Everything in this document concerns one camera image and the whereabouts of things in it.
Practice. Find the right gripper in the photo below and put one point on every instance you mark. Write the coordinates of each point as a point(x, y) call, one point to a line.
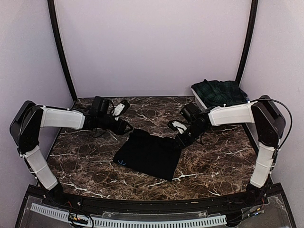
point(183, 142)

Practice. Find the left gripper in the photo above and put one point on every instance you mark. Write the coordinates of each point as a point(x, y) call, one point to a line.
point(119, 129)

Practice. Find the black t-shirt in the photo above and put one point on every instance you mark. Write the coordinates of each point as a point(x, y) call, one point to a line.
point(153, 155)

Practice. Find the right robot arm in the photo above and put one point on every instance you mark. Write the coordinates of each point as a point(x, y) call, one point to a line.
point(263, 113)

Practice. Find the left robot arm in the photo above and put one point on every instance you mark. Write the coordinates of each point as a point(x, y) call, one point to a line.
point(31, 118)

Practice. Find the white laundry basket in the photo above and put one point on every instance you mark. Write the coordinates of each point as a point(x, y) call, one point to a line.
point(198, 101)

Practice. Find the dark green plaid garment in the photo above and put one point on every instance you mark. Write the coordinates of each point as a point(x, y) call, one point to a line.
point(216, 93)

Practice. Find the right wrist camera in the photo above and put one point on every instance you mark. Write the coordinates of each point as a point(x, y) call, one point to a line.
point(189, 112)

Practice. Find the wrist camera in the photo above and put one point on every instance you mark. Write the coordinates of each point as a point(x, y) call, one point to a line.
point(189, 112)
point(103, 107)

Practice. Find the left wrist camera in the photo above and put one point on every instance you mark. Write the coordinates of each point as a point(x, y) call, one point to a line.
point(103, 107)

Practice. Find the black front rail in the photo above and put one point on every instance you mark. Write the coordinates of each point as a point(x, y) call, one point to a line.
point(229, 204)

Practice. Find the white slotted cable duct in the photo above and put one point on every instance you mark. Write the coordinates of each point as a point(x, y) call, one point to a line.
point(99, 222)

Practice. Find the left black frame post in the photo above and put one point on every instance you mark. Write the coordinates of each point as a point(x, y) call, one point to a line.
point(60, 49)

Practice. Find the black frame post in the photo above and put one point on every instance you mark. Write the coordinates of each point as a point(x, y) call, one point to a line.
point(60, 49)
point(247, 42)

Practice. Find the right black frame post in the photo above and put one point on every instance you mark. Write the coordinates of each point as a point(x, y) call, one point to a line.
point(247, 42)

